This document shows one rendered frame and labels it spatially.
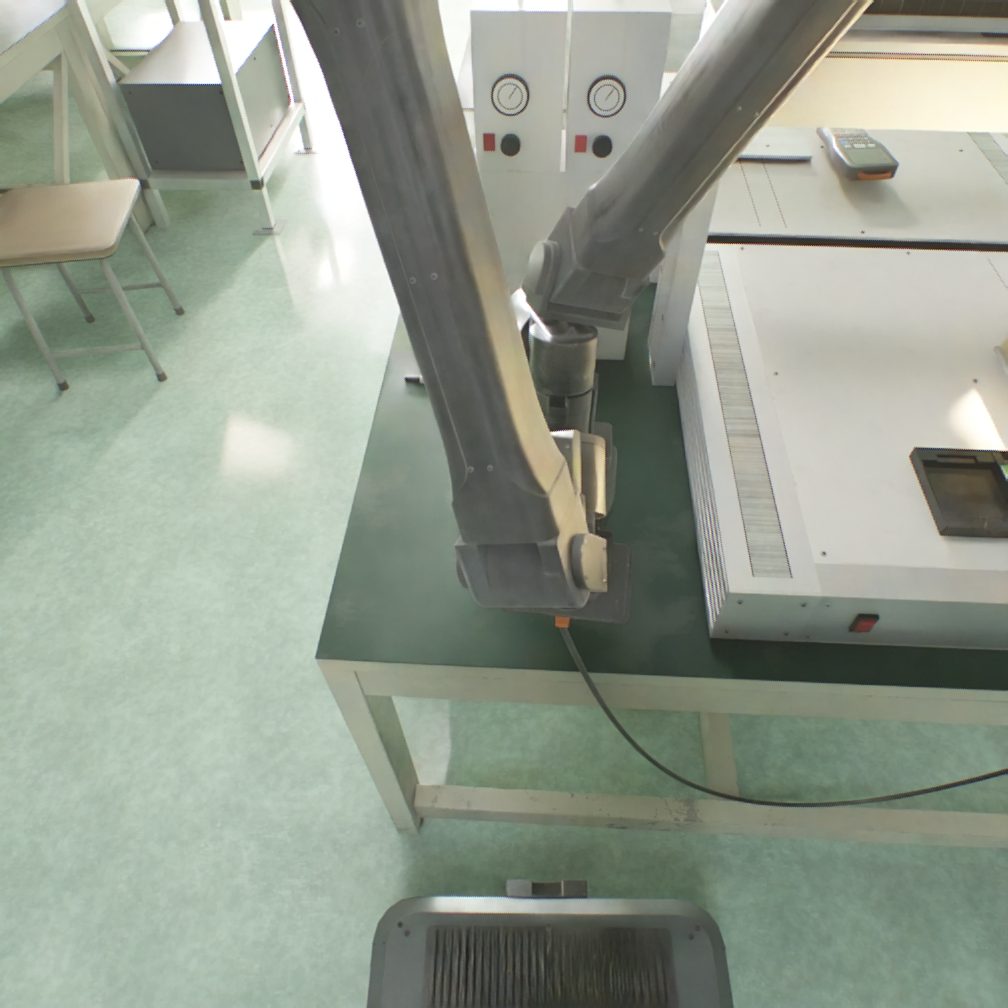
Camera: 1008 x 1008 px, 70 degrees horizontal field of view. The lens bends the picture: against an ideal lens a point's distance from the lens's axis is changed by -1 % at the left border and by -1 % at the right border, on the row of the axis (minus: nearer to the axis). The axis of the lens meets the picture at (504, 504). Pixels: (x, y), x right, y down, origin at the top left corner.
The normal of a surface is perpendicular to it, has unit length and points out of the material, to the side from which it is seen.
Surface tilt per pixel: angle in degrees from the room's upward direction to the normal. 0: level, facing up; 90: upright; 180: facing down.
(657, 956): 0
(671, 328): 90
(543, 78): 90
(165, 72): 0
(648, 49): 90
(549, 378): 75
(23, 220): 2
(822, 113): 90
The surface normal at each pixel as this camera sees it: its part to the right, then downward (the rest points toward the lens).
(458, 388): -0.30, 0.54
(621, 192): -0.90, -0.04
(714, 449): -0.01, -0.63
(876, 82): -0.06, 0.78
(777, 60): 0.06, 0.95
